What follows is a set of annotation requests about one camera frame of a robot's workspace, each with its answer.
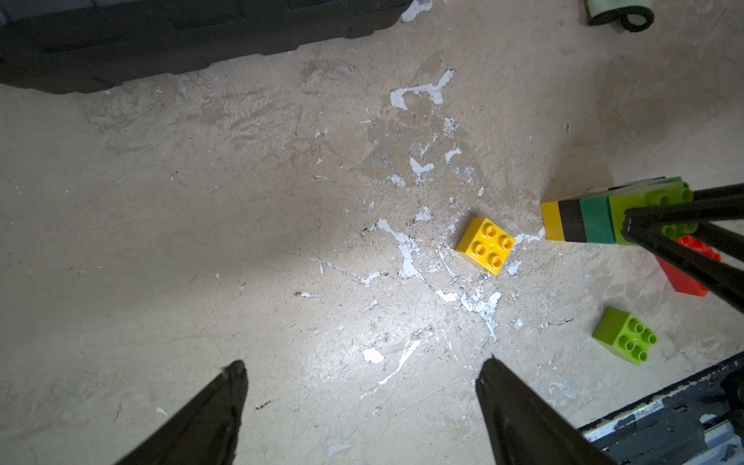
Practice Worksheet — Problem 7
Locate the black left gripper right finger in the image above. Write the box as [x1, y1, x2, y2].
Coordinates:
[475, 358, 612, 464]

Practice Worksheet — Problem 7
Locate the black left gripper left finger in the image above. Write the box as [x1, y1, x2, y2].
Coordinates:
[118, 360, 249, 464]

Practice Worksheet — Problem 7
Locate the black lego brick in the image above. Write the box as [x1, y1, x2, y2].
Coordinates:
[558, 199, 587, 242]

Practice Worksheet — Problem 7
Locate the lime green lego brick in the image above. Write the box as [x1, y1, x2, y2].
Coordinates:
[592, 306, 658, 366]
[606, 176, 699, 246]

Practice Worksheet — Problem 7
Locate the yellow lego brick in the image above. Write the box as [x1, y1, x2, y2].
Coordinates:
[455, 218, 517, 276]
[541, 201, 566, 241]

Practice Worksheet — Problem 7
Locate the red lego brick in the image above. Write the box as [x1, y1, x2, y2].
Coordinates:
[657, 236, 722, 298]

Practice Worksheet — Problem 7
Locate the lime green lego brick front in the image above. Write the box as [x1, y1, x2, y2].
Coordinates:
[592, 306, 658, 366]

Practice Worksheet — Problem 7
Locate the black plastic tool case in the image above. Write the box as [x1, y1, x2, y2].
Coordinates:
[1, 0, 411, 94]

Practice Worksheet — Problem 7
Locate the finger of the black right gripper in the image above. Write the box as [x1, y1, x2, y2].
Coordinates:
[621, 182, 744, 315]

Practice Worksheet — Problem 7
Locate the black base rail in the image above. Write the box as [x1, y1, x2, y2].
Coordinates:
[579, 353, 743, 464]

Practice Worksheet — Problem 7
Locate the black green work glove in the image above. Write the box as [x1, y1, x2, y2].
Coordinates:
[585, 0, 655, 33]

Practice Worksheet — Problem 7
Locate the dark green lego brick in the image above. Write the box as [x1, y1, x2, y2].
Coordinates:
[579, 195, 616, 244]

